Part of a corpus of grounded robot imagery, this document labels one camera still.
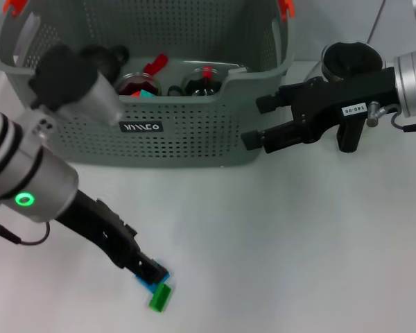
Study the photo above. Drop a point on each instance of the green toy brick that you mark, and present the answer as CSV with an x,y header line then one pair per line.
x,y
160,297

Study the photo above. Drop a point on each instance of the dark clay teapot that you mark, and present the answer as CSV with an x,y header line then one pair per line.
x,y
107,59

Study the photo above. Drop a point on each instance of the grey perforated storage bin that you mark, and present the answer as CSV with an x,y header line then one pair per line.
x,y
194,138

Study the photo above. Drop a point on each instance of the red stepped toy brick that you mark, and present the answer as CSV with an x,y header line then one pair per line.
x,y
206,72

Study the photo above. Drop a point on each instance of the dark red toy brick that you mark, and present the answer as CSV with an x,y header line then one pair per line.
x,y
156,64

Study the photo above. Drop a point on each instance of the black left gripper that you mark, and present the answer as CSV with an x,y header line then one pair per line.
x,y
97,225

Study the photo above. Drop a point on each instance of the blue toy brick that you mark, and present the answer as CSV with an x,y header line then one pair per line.
x,y
146,286

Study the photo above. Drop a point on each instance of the glass teacup black holder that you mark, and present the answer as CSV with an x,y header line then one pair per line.
x,y
138,83
201,85

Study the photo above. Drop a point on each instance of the teal toy brick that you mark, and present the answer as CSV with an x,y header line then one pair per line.
x,y
148,93

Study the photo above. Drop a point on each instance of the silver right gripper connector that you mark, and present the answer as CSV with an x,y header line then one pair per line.
x,y
373,116

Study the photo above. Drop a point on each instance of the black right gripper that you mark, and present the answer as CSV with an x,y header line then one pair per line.
x,y
333,100

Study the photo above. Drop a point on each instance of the bright red toy brick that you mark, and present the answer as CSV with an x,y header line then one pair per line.
x,y
136,93

